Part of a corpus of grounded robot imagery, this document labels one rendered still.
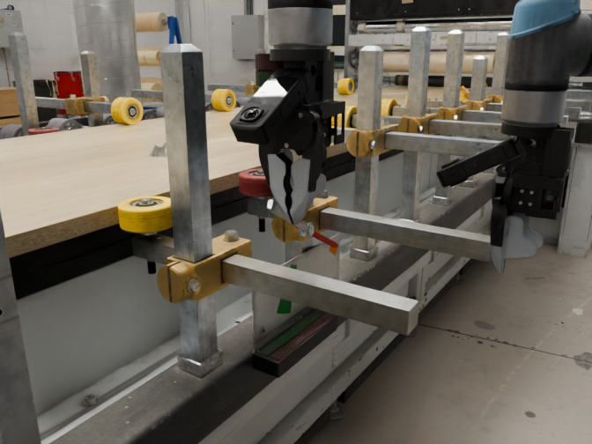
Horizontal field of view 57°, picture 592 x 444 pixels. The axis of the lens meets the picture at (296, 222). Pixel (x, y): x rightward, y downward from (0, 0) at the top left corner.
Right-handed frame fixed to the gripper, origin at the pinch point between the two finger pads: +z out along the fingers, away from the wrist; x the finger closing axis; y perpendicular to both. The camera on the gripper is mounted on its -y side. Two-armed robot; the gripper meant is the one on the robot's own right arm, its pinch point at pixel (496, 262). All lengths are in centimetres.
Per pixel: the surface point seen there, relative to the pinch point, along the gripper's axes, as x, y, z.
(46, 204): -32, -57, -7
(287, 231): -8.5, -30.6, -1.5
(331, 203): 2.5, -28.9, -3.9
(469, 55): 252, -81, -26
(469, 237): -0.9, -3.9, -3.4
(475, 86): 94, -32, -19
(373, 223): -1.5, -19.0, -3.0
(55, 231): -37, -48, -6
